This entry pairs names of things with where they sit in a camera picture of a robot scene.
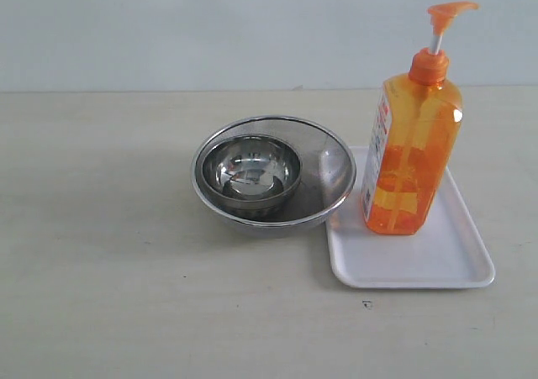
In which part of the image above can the orange pump soap bottle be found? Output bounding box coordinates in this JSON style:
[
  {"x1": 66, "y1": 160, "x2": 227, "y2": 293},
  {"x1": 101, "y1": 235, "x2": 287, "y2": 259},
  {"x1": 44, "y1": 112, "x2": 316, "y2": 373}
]
[{"x1": 360, "y1": 1, "x2": 478, "y2": 235}]

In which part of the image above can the steel mesh strainer bowl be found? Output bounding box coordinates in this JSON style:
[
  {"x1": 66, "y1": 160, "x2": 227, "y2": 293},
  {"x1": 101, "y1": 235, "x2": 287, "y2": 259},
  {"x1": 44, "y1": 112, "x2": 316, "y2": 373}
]
[{"x1": 191, "y1": 115, "x2": 356, "y2": 238}]

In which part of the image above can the small stainless steel bowl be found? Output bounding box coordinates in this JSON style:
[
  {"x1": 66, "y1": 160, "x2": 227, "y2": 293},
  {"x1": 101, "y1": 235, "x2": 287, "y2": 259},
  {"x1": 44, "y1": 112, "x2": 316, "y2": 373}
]
[{"x1": 201, "y1": 134, "x2": 303, "y2": 212}]

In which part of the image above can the white rectangular plastic tray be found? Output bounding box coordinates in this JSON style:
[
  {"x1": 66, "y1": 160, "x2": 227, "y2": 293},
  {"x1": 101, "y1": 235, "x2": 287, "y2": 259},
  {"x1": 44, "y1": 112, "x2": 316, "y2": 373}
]
[{"x1": 325, "y1": 171, "x2": 495, "y2": 289}]

